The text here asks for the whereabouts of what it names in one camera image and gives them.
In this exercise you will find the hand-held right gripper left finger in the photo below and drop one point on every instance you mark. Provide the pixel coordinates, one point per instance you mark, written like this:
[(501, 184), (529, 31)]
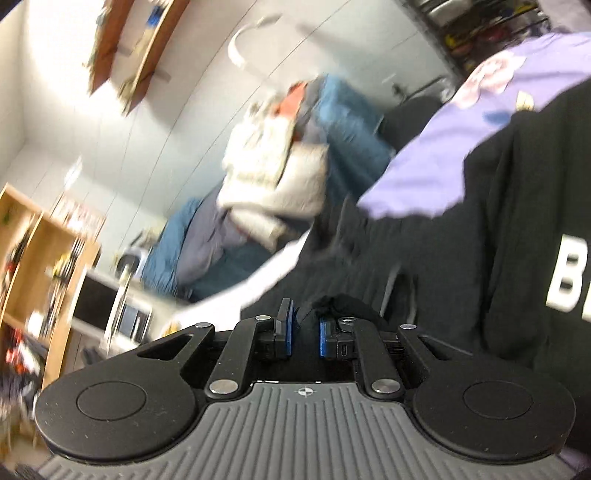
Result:
[(286, 330)]

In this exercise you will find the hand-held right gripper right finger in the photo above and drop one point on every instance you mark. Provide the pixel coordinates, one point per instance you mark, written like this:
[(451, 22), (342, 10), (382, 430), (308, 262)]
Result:
[(325, 339)]

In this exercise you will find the white bed sheet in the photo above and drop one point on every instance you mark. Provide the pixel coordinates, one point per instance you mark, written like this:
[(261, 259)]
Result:
[(258, 286)]

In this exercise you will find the white round appliance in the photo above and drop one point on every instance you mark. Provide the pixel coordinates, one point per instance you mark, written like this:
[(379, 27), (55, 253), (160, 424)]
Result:
[(127, 264)]

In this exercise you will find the white microwave oven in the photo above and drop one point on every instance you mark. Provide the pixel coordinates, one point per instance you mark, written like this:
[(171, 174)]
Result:
[(92, 300)]

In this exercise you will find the blue hanging cloth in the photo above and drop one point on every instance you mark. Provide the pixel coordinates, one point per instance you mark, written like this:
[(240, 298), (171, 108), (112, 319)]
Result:
[(351, 120)]

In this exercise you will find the wooden bookcase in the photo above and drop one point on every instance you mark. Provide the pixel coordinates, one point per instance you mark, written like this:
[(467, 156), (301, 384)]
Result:
[(64, 341)]

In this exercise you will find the black printed sweatshirt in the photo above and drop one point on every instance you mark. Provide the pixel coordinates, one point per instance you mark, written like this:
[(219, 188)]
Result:
[(508, 207)]

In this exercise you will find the orange red cloth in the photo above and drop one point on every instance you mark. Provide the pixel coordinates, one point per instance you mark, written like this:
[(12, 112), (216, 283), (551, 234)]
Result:
[(291, 104)]

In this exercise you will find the black round stool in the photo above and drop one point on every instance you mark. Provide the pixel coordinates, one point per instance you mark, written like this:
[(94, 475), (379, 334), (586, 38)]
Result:
[(406, 120)]

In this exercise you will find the white curved pipe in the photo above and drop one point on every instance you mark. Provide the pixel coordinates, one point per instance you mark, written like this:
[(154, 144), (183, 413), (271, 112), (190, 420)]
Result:
[(238, 50)]

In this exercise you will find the black metal shelf rack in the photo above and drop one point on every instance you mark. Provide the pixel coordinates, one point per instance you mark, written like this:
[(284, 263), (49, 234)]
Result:
[(461, 27)]

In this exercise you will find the wooden wall shelf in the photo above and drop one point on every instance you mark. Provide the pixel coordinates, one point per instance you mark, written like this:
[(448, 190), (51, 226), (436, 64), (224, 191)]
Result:
[(105, 50)]

